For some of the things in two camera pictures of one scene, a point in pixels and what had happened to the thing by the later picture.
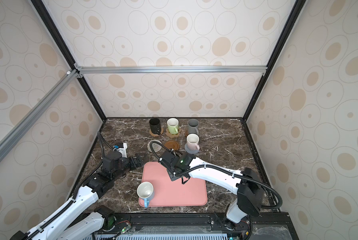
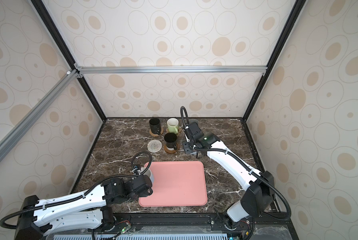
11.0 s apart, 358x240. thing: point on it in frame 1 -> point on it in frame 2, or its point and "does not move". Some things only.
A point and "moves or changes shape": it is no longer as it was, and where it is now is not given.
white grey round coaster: [156, 146] does not move
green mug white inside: [173, 125] does not move
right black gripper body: [170, 174] -> [188, 146]
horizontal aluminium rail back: [246, 69] does not move
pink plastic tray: [169, 193] does not move
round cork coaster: [155, 135] does not move
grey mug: [192, 126] moves or changes shape
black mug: [155, 124] does not move
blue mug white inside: [145, 190] moves or changes shape
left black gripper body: [127, 165] -> [145, 193]
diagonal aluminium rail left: [13, 136] does not move
